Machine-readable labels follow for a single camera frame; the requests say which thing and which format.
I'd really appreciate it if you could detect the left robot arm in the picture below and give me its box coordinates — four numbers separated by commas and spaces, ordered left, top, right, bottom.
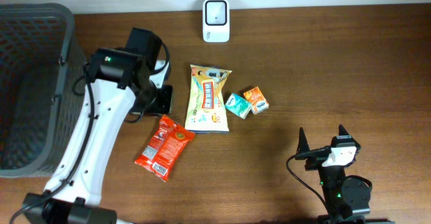
9, 28, 173, 223

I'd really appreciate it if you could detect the black cable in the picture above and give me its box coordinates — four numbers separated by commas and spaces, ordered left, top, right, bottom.
286, 146, 333, 215
8, 62, 98, 224

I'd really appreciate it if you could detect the left black cable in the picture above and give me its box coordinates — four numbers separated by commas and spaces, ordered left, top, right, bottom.
8, 62, 98, 224

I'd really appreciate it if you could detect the orange tissue pack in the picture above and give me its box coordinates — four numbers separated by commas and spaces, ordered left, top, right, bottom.
243, 87, 269, 114

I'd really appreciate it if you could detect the white barcode scanner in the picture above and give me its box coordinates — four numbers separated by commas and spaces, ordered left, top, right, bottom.
202, 0, 230, 43

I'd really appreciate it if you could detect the right black cable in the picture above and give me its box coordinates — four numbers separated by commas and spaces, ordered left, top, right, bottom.
286, 146, 333, 215

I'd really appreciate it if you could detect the grey plastic mesh basket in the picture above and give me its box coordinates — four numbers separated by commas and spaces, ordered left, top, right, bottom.
1, 3, 86, 178

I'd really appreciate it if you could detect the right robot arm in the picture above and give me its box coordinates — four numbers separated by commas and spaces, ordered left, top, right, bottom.
290, 125, 390, 224

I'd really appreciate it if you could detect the red candy bag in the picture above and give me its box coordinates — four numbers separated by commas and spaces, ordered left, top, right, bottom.
134, 115, 195, 182

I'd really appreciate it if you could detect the teal tissue pack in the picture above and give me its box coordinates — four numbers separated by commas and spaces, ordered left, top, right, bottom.
225, 93, 252, 119

